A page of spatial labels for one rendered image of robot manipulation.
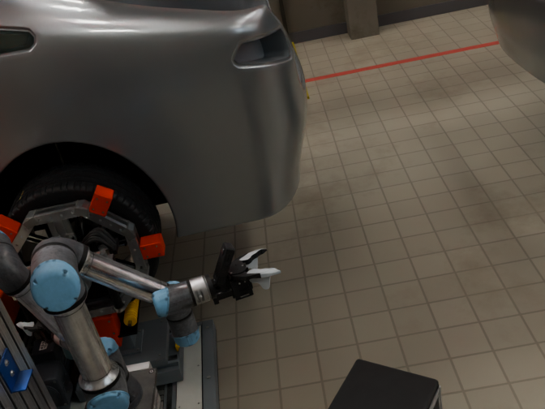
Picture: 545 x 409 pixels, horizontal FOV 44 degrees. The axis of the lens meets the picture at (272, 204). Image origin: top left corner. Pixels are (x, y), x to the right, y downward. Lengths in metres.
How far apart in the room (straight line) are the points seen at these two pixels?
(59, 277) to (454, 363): 2.04
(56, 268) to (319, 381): 1.79
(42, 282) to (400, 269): 2.43
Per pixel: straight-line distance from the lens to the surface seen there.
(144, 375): 2.29
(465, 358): 3.26
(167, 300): 1.84
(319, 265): 3.88
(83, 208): 2.71
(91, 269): 1.89
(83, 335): 1.85
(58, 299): 1.74
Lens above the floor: 2.33
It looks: 31 degrees down
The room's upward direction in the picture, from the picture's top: 12 degrees counter-clockwise
